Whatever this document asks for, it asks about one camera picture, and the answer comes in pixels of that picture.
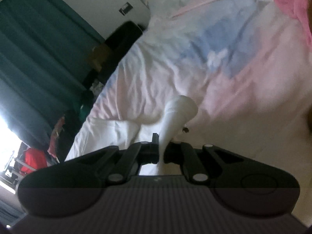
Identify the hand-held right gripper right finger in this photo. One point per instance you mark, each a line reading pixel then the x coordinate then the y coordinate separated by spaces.
pixel 171 152

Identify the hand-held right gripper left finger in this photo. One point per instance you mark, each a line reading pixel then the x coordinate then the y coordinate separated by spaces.
pixel 148 152

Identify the white pants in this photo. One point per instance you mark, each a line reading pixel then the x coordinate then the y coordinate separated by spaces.
pixel 175 117

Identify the patterned cloth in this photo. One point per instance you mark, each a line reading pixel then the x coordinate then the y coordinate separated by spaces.
pixel 97 86

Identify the pink cloth pile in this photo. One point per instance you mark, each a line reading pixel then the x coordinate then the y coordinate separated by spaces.
pixel 57 136

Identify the bed with pink sheet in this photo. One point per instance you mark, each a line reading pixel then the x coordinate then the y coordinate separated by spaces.
pixel 195 61

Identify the brown bag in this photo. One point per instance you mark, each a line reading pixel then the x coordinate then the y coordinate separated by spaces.
pixel 101 56

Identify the dark armchair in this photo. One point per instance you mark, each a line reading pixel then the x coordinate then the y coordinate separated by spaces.
pixel 121 41

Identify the red bag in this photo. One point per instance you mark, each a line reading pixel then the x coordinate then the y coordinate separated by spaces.
pixel 34 159

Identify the dark framed window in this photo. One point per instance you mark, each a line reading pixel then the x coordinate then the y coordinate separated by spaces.
pixel 9 146

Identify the wide teal curtain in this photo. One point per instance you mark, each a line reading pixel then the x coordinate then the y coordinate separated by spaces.
pixel 36 53

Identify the pink garment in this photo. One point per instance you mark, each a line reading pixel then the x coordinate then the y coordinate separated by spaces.
pixel 290 0

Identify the dark wall switch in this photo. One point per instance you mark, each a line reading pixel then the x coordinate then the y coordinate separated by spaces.
pixel 126 8

